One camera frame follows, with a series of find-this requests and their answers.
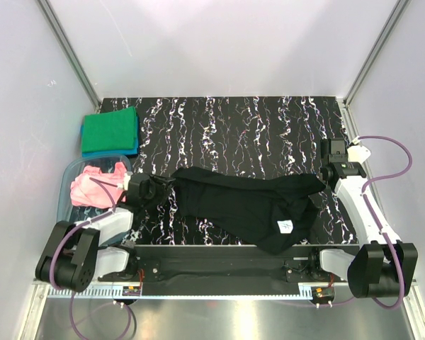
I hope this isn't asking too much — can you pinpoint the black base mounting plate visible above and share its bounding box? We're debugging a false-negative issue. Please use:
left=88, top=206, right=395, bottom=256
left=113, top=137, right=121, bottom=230
left=99, top=244, right=347, bottom=282

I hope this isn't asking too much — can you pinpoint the black t shirt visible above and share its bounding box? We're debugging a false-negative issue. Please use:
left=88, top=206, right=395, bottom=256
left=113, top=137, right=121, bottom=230
left=172, top=166, right=326, bottom=254

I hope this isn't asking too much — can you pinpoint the clear blue plastic bin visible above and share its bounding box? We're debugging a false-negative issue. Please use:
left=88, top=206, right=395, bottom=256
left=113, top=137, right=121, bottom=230
left=56, top=154, right=132, bottom=222

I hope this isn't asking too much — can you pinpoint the aluminium frame post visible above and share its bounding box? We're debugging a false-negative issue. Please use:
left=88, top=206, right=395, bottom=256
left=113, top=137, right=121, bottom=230
left=343, top=0, right=412, bottom=107
left=35, top=0, right=102, bottom=112

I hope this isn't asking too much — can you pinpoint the pink t shirt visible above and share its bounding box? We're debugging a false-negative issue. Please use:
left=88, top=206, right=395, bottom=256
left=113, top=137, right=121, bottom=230
left=70, top=162, right=126, bottom=209

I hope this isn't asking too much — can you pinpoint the folded blue t shirt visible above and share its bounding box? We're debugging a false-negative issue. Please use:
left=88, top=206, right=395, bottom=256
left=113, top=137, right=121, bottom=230
left=81, top=116, right=140, bottom=157

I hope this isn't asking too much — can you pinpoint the white slotted cable duct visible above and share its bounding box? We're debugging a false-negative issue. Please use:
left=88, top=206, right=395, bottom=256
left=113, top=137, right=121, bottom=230
left=47, top=283, right=315, bottom=301

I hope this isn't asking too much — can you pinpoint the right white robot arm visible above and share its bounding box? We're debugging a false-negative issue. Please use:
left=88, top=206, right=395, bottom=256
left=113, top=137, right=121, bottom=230
left=307, top=162, right=418, bottom=309

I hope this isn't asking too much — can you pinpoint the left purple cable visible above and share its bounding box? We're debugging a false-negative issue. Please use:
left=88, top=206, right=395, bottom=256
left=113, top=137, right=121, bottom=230
left=49, top=176, right=139, bottom=340

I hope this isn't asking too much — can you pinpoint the right aluminium frame post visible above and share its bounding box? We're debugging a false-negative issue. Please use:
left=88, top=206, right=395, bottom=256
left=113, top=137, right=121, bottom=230
left=343, top=0, right=412, bottom=107

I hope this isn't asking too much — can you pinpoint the folded green t shirt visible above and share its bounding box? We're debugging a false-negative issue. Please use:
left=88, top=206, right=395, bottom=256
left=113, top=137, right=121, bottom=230
left=81, top=107, right=137, bottom=153

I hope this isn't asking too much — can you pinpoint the left aluminium frame post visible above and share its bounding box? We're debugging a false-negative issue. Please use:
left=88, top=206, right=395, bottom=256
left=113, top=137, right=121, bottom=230
left=35, top=0, right=102, bottom=112

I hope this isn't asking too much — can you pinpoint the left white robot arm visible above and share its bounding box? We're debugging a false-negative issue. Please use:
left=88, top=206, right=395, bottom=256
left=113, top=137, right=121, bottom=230
left=35, top=173, right=174, bottom=293

